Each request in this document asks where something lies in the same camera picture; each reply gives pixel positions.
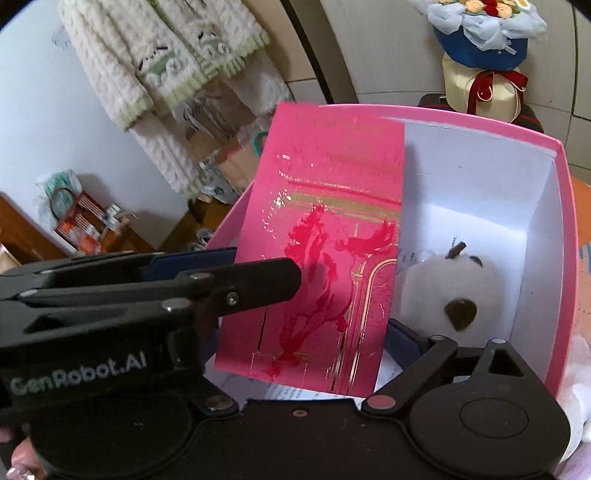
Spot white plush toy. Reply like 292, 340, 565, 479
399, 240, 515, 347

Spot white fluffy cloth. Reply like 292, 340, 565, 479
556, 335, 591, 462

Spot flower bouquet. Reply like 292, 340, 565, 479
427, 0, 548, 124

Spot cream fluffy cardigan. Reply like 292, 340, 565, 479
58, 0, 273, 132

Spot brown paper bag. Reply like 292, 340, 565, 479
215, 136, 264, 197

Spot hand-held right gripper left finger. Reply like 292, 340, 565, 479
199, 390, 245, 417

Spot person's left hand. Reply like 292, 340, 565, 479
0, 425, 44, 480

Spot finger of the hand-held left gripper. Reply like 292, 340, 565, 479
0, 247, 238, 302
0, 257, 302, 354

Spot pink red envelope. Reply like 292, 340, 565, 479
213, 102, 406, 397

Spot white wardrobe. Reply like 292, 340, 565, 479
281, 0, 591, 185

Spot pink cardboard box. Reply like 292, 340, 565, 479
203, 102, 580, 402

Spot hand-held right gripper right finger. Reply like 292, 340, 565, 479
361, 318, 532, 414

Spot red patterned box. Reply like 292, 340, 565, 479
53, 191, 101, 257

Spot printed white paper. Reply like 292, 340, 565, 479
219, 355, 407, 403

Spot green white plastic bag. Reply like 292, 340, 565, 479
34, 170, 85, 217

